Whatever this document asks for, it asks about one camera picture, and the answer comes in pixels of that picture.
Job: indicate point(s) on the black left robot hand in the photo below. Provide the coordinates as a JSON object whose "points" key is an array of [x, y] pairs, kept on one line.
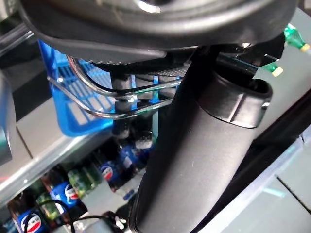
{"points": [[194, 170]]}

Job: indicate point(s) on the blue plastic shopping basket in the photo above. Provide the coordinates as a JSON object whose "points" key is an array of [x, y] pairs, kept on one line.
{"points": [[73, 121]]}

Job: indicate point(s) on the Pepsi cola bottle blue label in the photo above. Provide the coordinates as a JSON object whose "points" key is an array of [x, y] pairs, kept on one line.
{"points": [[69, 191], [107, 171], [128, 156], [29, 222]]}

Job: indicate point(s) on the green soda can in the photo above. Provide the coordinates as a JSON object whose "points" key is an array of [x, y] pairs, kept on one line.
{"points": [[47, 205], [82, 178]]}

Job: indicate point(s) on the green Sprite bottle yellow cap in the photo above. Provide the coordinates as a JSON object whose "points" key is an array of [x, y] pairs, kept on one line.
{"points": [[295, 37], [274, 69]]}

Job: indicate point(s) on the black shelf base deck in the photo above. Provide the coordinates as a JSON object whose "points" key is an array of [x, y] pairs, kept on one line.
{"points": [[26, 72]]}

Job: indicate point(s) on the silver right robot leg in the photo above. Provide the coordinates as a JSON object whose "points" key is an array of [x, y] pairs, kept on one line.
{"points": [[6, 121]]}

